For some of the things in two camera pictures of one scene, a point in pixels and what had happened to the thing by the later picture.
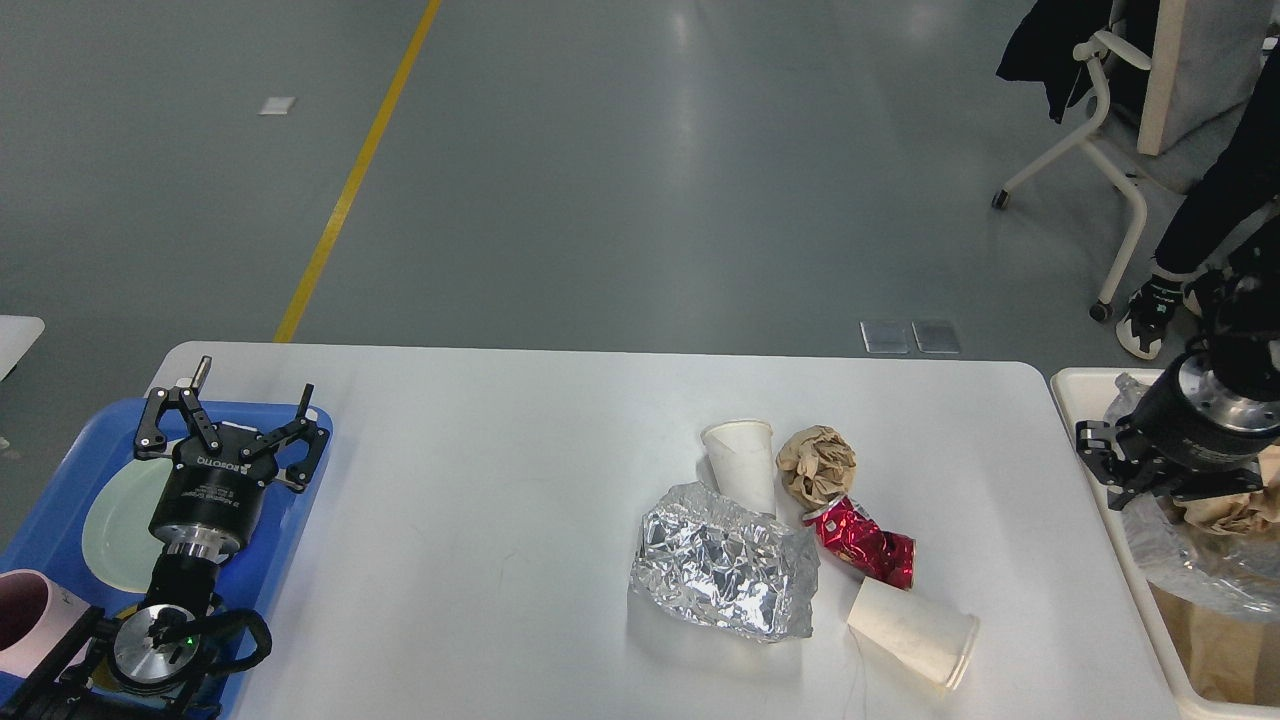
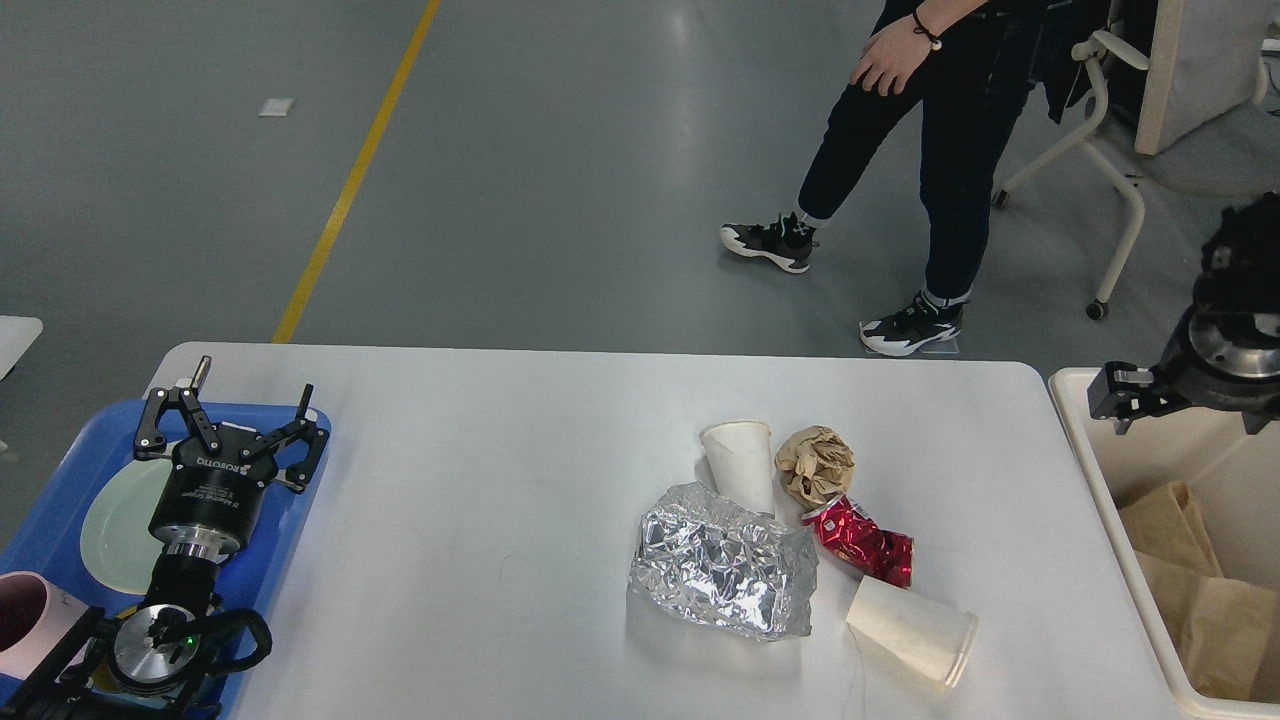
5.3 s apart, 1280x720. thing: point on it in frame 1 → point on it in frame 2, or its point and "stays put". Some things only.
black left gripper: (206, 501) stays put
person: (1227, 222) → (963, 68)
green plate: (116, 536) stays put
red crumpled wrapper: (849, 531) stays put
